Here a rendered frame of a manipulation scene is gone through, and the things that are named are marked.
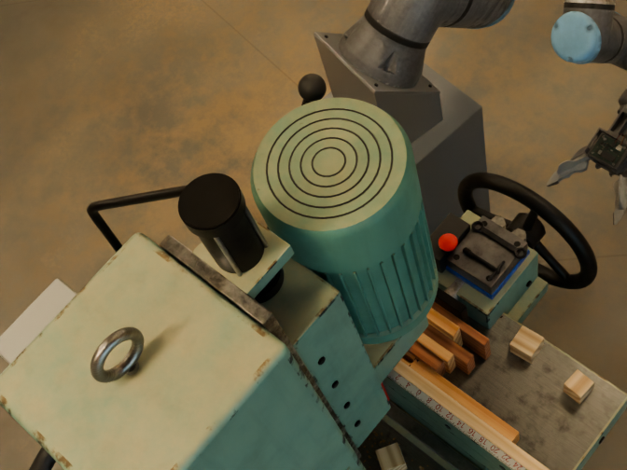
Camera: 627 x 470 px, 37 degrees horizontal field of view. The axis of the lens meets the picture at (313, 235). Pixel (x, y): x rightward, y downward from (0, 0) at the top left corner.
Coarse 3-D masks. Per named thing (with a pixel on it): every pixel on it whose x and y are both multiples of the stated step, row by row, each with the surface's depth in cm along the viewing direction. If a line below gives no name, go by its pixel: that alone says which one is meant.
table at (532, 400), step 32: (544, 288) 153; (512, 320) 149; (544, 352) 145; (384, 384) 149; (480, 384) 145; (512, 384) 144; (544, 384) 143; (608, 384) 141; (512, 416) 142; (544, 416) 141; (576, 416) 140; (608, 416) 139; (544, 448) 138; (576, 448) 137
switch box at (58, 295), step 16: (48, 288) 100; (64, 288) 100; (32, 304) 100; (48, 304) 99; (64, 304) 99; (16, 320) 99; (32, 320) 98; (48, 320) 98; (16, 336) 98; (32, 336) 98; (0, 352) 98; (16, 352) 97
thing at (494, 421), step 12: (420, 372) 144; (432, 372) 143; (444, 384) 142; (456, 396) 141; (468, 396) 140; (468, 408) 139; (480, 408) 139; (492, 420) 138; (504, 432) 137; (516, 432) 136
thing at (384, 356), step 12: (420, 324) 137; (408, 336) 135; (372, 348) 133; (384, 348) 133; (396, 348) 134; (408, 348) 138; (372, 360) 132; (384, 360) 133; (396, 360) 137; (384, 372) 136
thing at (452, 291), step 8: (456, 280) 147; (448, 288) 147; (456, 288) 146; (440, 296) 143; (448, 296) 142; (456, 296) 146; (440, 304) 144; (448, 304) 142; (456, 304) 142; (456, 312) 142; (464, 312) 142; (464, 320) 144
